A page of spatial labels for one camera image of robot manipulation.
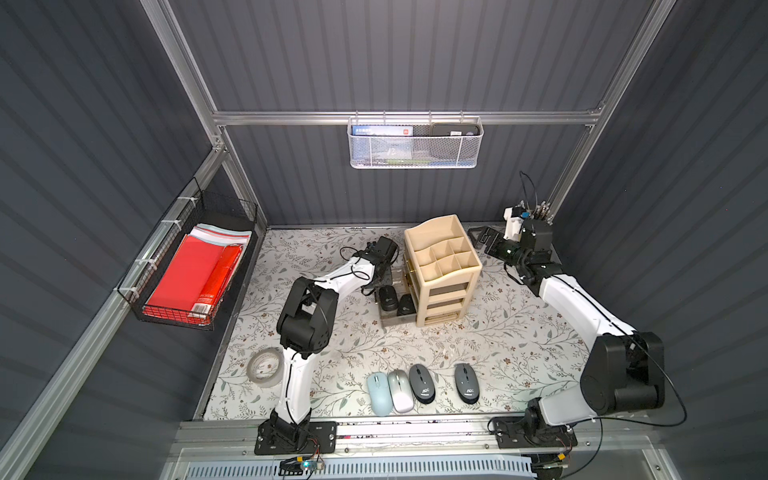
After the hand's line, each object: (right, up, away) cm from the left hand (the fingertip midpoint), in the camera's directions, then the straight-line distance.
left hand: (382, 279), depth 99 cm
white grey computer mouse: (+6, -28, -20) cm, 35 cm away
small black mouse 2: (+8, -8, -6) cm, 13 cm away
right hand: (+28, +14, -15) cm, 35 cm away
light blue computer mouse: (0, -29, -21) cm, 35 cm away
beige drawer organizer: (+16, +6, -22) cm, 28 cm away
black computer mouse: (+12, -27, -19) cm, 35 cm away
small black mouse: (+2, -5, -3) cm, 7 cm away
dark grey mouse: (+24, -27, -17) cm, 40 cm away
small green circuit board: (-19, -42, -29) cm, 54 cm away
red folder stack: (-44, +1, -30) cm, 53 cm away
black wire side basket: (-49, +21, -20) cm, 58 cm away
